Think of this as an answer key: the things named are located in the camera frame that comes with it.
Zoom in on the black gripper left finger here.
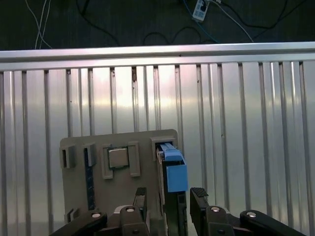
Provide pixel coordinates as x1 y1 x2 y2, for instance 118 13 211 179
50 187 150 236

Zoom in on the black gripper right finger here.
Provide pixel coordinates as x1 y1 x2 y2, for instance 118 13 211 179
189 186 307 236

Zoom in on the blue cable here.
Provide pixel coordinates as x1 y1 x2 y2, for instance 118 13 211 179
196 21 220 45

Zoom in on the white cable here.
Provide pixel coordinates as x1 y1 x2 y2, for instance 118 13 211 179
24 0 53 50
213 0 254 43

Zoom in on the silver CPU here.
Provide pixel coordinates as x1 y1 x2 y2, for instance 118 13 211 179
108 147 129 169

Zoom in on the RAM stick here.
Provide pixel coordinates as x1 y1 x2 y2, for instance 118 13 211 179
84 147 95 211

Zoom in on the grey parts rack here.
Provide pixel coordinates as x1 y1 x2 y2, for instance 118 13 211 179
60 129 179 236

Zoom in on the hard disk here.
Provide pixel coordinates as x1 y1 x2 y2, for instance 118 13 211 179
155 141 189 236

